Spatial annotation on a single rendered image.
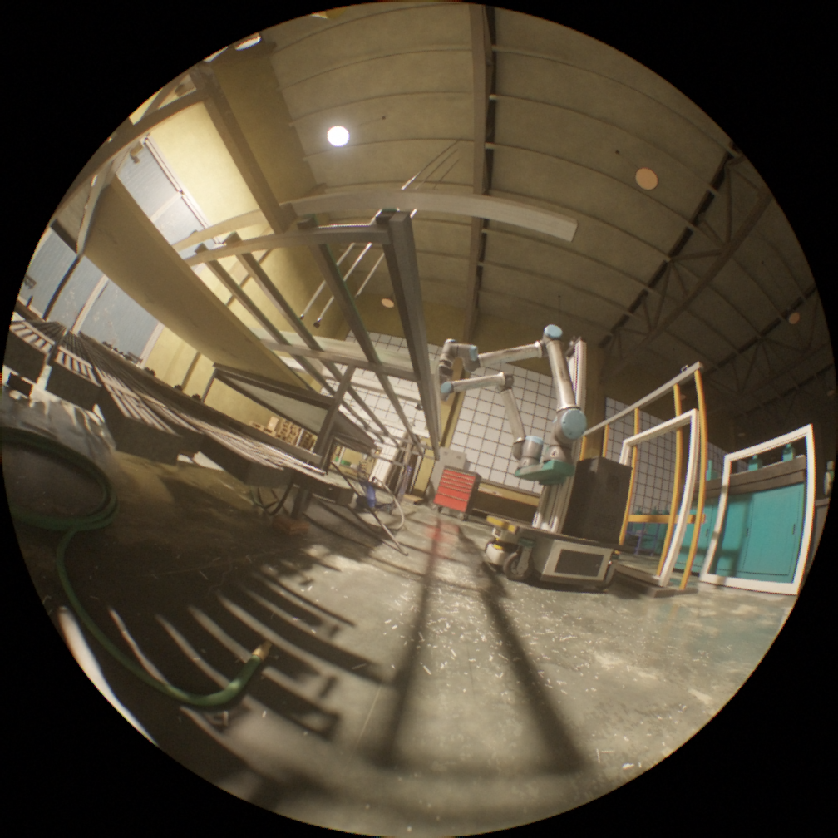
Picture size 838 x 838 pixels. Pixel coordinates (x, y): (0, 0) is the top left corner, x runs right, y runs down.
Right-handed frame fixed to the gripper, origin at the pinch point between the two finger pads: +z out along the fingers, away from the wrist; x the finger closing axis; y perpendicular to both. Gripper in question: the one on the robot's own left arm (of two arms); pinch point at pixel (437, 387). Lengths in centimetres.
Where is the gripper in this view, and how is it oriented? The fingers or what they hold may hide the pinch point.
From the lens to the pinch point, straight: 154.1
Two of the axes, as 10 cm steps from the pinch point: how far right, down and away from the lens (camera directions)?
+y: -0.9, -2.9, -9.5
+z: -3.1, 9.2, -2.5
